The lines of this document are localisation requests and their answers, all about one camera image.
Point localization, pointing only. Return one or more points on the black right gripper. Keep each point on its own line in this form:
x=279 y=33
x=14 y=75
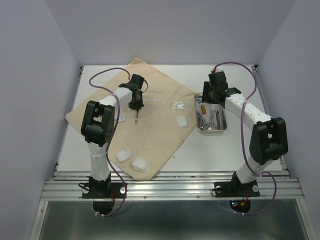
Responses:
x=206 y=87

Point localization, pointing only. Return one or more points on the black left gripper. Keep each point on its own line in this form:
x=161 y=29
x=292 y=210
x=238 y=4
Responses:
x=132 y=106

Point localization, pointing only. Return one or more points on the white packet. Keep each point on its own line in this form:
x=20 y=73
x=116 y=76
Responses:
x=149 y=100

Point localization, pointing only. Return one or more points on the scalpel with brown cap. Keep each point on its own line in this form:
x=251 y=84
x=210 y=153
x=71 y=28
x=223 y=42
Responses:
x=203 y=110

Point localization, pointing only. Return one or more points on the angled steel tweezers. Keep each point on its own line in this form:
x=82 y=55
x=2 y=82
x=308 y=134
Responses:
x=136 y=117

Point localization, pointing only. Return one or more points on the stainless steel tray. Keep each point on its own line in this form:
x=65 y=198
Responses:
x=208 y=116

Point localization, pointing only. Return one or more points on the clear packet black part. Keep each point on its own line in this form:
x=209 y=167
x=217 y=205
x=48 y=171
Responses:
x=122 y=118

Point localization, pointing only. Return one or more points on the small clear needle packet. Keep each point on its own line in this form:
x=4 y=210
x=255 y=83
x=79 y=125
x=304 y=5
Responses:
x=178 y=105

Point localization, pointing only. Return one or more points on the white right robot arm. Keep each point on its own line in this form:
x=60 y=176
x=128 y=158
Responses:
x=268 y=141

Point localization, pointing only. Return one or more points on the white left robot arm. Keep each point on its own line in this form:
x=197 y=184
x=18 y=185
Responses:
x=98 y=124

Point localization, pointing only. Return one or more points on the beige cloth drape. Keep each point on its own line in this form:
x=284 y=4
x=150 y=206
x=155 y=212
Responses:
x=155 y=137

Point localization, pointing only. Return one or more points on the white gauze pad right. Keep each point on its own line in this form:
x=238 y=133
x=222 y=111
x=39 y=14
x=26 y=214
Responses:
x=182 y=121

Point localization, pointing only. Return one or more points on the white gauze pad left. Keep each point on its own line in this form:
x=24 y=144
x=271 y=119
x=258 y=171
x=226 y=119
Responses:
x=123 y=155

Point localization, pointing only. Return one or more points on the white gauze pad stack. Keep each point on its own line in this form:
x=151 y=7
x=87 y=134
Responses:
x=141 y=165

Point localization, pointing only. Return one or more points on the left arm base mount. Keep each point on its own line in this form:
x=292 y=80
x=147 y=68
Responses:
x=108 y=196

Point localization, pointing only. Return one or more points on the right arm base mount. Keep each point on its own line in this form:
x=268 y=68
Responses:
x=240 y=193

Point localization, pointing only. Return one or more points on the aluminium mounting rail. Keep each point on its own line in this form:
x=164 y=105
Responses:
x=169 y=185

